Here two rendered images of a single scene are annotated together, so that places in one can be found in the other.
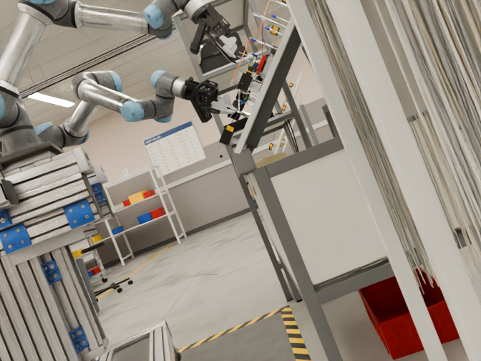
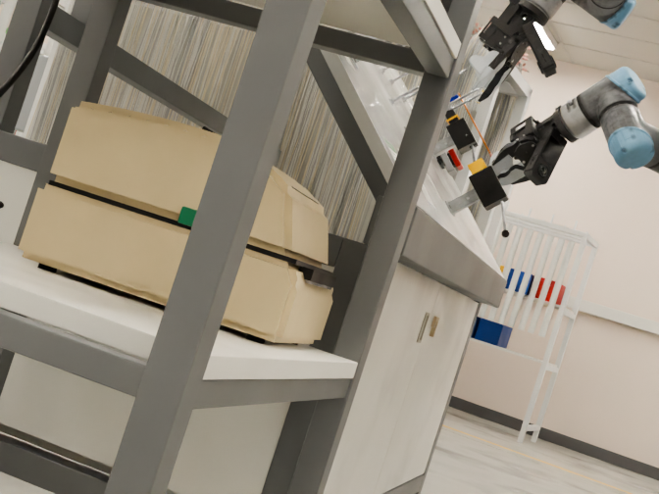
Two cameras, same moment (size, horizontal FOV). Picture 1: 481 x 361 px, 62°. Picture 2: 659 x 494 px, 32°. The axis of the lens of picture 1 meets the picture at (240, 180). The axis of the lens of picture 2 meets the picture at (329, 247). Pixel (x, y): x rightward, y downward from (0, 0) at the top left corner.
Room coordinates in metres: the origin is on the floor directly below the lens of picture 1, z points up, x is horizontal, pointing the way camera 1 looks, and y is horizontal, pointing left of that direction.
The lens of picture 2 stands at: (3.79, 0.31, 0.74)
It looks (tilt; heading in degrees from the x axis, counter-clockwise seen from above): 2 degrees up; 195
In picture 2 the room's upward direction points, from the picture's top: 18 degrees clockwise
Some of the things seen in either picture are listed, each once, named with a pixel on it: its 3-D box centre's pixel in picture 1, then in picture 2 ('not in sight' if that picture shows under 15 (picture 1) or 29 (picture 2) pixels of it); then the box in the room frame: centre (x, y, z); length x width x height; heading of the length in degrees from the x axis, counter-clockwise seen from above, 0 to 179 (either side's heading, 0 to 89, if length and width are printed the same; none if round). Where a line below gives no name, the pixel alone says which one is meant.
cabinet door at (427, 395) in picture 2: (270, 221); (429, 388); (1.49, -0.05, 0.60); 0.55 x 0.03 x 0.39; 0
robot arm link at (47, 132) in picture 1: (46, 137); not in sight; (1.98, 0.81, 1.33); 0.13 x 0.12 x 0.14; 139
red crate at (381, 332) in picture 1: (407, 309); not in sight; (1.58, -0.42, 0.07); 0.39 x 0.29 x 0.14; 173
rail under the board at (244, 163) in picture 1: (242, 167); (454, 267); (1.76, -0.03, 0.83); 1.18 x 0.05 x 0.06; 0
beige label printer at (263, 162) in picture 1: (267, 172); (201, 223); (2.58, -0.18, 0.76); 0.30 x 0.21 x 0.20; 94
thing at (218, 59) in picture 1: (220, 57); not in sight; (2.59, -0.18, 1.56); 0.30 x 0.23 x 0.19; 92
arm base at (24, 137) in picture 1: (21, 143); not in sight; (1.49, 0.70, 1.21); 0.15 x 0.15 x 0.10
